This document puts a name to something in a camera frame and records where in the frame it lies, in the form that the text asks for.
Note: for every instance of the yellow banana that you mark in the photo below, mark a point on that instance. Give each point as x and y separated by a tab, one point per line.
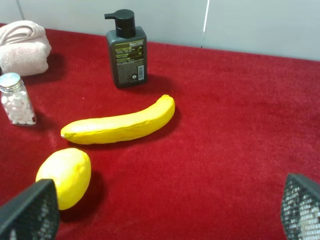
121	128

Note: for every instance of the rolled pink towel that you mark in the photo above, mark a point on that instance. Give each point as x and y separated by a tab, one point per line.
24	48

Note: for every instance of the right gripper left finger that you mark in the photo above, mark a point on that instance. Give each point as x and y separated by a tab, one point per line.
31	215

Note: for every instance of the dark grey pump bottle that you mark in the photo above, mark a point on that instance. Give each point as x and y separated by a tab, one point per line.
127	48

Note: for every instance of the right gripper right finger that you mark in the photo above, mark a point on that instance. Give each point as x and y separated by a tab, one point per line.
300	208

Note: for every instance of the yellow lemon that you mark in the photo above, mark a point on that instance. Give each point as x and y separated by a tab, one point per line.
70	169

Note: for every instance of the clear bottle of white pills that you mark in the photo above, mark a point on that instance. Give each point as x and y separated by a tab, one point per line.
15	100

